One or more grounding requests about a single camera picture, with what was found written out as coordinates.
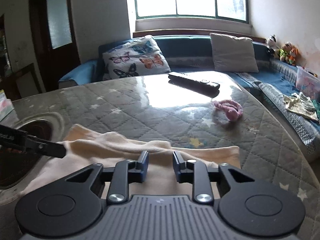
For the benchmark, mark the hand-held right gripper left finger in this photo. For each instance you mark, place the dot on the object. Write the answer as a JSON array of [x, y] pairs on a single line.
[[144, 167]]

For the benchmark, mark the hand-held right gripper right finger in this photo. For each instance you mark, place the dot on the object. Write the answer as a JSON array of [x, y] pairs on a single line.
[[178, 168]]

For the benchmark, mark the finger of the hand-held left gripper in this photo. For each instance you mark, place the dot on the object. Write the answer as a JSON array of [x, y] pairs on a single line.
[[50, 148]]

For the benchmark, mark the cream garment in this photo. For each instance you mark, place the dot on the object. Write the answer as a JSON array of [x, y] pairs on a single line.
[[100, 150]]

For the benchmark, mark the tissue pack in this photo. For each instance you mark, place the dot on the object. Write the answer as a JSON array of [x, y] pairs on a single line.
[[5, 110]]

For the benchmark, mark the round black cooktop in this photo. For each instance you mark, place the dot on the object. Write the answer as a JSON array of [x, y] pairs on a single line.
[[25, 165]]

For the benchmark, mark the dark wooden furniture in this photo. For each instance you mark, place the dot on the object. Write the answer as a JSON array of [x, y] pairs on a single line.
[[27, 80]]

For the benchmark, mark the pink scrunchie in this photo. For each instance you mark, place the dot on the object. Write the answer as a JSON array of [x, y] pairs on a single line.
[[231, 111]]

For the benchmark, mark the black remote control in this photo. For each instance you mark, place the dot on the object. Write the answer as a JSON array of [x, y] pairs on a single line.
[[192, 82]]

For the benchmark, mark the dark wooden door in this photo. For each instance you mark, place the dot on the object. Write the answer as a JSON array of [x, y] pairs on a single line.
[[60, 50]]

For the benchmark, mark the butterfly print pillow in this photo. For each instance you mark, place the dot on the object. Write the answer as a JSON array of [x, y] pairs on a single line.
[[135, 57]]

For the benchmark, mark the blue sofa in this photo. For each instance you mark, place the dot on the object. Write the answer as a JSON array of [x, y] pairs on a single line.
[[185, 47]]

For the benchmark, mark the plain beige pillow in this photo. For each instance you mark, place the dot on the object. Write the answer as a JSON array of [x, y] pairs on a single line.
[[233, 52]]

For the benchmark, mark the floral cloth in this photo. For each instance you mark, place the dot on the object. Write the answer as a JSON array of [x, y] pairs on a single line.
[[298, 105]]

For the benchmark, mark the black and white plush toy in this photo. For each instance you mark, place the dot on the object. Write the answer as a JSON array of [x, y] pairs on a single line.
[[271, 44]]

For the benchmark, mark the brown bear plush toy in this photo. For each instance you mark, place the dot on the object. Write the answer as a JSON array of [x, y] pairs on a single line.
[[283, 52]]

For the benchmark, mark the clear plastic container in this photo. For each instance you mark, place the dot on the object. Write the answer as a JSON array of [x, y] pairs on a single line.
[[308, 80]]

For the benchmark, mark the orange tiger plush toy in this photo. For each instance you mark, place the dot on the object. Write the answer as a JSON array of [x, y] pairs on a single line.
[[293, 56]]

